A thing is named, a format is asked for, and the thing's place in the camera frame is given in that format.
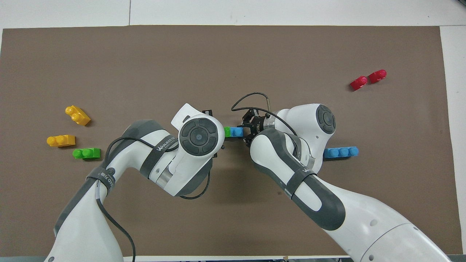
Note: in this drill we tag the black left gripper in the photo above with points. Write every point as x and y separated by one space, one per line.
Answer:
207 111

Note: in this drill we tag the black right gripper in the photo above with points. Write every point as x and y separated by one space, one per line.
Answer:
259 125

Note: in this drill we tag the blue three-stud toy brick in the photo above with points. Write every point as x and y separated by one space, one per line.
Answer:
237 132
342 152

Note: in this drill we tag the green two-stud toy brick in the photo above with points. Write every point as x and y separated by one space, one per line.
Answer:
87 153
227 131

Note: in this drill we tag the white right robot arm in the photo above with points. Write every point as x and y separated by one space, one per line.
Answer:
320 203

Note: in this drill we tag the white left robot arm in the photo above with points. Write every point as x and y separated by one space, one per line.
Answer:
198 136

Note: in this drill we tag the brown table mat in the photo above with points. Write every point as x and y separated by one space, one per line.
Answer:
233 54

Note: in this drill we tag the red one-stud toy brick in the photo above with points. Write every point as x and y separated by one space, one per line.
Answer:
358 83
377 76

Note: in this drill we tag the yellow two-stud toy brick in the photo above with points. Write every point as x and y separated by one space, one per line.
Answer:
62 141
77 116

